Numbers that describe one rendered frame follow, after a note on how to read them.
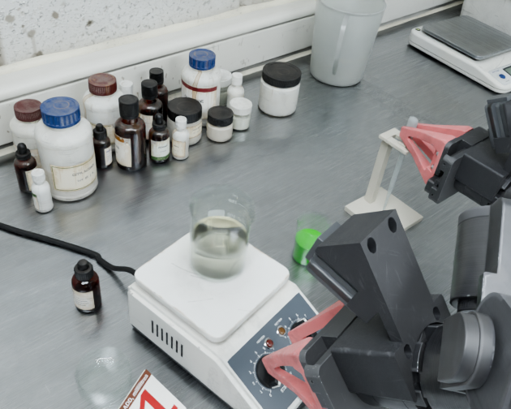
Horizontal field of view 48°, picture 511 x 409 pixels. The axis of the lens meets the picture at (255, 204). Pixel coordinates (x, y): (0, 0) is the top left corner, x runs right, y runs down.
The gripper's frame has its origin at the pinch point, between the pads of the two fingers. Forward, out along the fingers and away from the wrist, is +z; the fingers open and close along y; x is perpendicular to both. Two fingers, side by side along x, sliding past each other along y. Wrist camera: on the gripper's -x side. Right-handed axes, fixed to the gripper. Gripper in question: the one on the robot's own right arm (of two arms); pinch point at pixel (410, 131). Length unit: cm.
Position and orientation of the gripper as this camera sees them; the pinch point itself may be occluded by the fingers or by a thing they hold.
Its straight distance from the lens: 75.3
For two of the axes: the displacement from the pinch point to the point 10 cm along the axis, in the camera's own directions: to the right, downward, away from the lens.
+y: -7.7, 3.6, -5.3
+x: -1.0, 7.5, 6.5
